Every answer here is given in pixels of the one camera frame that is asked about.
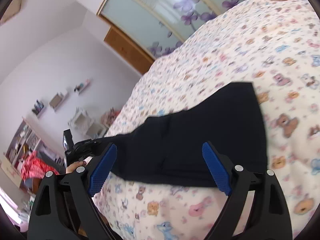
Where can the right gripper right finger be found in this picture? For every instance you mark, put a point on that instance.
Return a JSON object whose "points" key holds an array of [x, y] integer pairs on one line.
{"points": [[269, 216]]}

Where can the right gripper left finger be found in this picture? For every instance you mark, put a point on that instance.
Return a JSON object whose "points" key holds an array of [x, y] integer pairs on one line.
{"points": [[63, 207]]}

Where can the black pants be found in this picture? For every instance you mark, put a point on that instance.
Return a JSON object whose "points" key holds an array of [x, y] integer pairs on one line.
{"points": [[168, 149]]}

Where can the person left hand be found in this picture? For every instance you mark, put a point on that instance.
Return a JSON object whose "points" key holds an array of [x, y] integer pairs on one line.
{"points": [[74, 166]]}

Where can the white shelf rack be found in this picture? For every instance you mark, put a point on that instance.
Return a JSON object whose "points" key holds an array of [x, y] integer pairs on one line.
{"points": [[86, 125]]}

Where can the red cloth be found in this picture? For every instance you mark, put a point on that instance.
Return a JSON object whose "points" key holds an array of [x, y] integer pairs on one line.
{"points": [[34, 167]]}

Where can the wooden door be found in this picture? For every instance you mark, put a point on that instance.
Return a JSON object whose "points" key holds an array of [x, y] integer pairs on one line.
{"points": [[128, 50]]}

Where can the frosted glass sliding wardrobe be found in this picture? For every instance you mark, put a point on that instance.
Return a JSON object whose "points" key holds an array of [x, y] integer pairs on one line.
{"points": [[161, 26]]}

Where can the white wall shelf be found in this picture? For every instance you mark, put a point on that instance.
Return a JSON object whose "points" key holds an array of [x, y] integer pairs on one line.
{"points": [[58, 99]]}

